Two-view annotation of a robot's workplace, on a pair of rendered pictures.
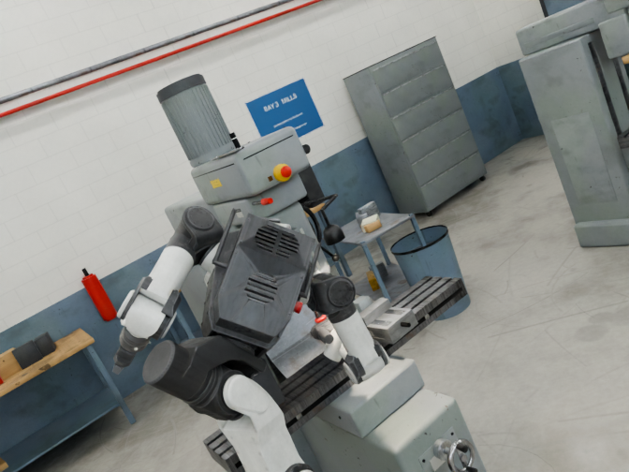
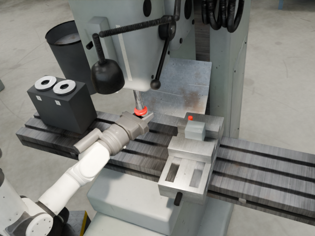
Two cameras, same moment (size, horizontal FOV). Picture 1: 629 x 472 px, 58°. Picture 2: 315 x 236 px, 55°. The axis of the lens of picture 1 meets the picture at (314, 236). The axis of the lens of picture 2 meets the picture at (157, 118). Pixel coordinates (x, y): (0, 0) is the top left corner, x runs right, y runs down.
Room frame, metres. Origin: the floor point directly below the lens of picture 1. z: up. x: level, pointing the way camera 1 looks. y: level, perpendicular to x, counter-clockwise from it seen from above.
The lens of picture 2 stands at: (1.75, -0.59, 1.86)
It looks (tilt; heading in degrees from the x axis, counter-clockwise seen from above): 43 degrees down; 57
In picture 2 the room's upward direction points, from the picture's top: 10 degrees counter-clockwise
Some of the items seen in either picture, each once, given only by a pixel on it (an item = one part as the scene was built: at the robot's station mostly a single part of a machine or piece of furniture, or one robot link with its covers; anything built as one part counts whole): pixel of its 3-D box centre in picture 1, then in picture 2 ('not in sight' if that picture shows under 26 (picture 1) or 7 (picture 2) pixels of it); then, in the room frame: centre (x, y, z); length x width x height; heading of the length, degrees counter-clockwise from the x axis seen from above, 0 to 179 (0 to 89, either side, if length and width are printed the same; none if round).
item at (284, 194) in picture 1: (258, 199); not in sight; (2.18, 0.14, 1.68); 0.34 x 0.24 x 0.10; 28
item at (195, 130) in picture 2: (362, 305); (195, 132); (2.24, -0.06, 1.10); 0.06 x 0.05 x 0.06; 121
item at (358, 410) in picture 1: (352, 384); (152, 164); (2.15, 0.12, 0.84); 0.50 x 0.35 x 0.12; 28
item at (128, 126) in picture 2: (329, 331); (124, 131); (2.06, 0.10, 1.13); 0.13 x 0.12 x 0.10; 99
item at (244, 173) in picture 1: (246, 168); not in sight; (2.16, 0.12, 1.81); 0.47 x 0.26 x 0.16; 28
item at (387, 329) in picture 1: (373, 318); (193, 150); (2.21, -0.07, 1.04); 0.35 x 0.15 x 0.11; 31
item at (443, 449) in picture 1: (453, 453); not in sight; (1.70, -0.12, 0.68); 0.16 x 0.12 x 0.12; 28
